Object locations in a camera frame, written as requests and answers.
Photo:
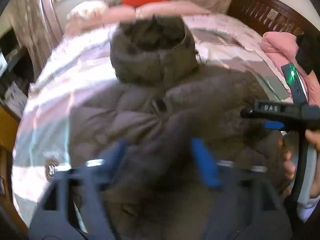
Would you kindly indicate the right hand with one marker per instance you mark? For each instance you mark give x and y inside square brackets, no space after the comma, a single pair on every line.
[290,168]

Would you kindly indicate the olive brown puffer jacket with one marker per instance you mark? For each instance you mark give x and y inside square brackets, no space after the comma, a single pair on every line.
[157,193]

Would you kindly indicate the pink striped bed sheet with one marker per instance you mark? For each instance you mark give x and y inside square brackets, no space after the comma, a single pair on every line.
[62,84]

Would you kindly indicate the pink pillow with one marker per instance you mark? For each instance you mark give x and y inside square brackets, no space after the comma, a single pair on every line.
[122,13]

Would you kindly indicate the white floral pillow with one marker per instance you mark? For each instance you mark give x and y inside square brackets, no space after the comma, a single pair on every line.
[88,14]

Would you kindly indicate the dark side cabinet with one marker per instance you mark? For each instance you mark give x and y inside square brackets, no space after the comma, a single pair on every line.
[16,73]

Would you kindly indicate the dark wooden headboard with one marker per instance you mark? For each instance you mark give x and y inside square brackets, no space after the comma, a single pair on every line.
[270,15]

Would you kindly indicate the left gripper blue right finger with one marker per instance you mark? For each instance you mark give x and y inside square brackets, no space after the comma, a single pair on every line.
[245,203]

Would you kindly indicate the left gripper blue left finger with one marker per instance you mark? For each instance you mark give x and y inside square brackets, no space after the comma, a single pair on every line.
[71,207]

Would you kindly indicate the pink folded blanket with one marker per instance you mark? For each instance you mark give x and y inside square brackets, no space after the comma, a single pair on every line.
[281,48]

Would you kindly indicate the beige floral curtain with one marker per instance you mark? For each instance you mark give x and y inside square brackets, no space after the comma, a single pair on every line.
[37,28]

